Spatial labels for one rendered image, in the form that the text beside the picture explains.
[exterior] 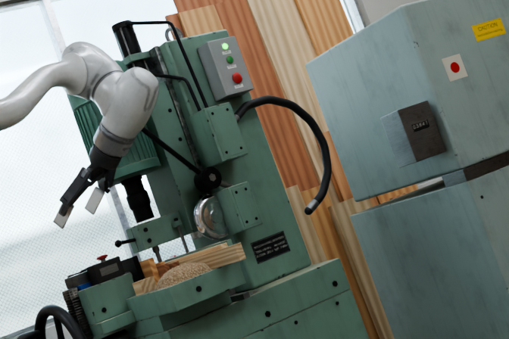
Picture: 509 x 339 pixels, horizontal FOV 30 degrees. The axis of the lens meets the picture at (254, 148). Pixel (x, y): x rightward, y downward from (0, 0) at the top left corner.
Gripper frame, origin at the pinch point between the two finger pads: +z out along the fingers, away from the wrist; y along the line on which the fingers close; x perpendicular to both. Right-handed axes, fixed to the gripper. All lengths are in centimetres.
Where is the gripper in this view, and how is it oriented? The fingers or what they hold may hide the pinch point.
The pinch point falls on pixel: (76, 214)
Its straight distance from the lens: 239.4
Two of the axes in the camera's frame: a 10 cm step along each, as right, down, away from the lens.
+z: -4.6, 8.1, 3.7
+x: -8.0, -5.6, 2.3
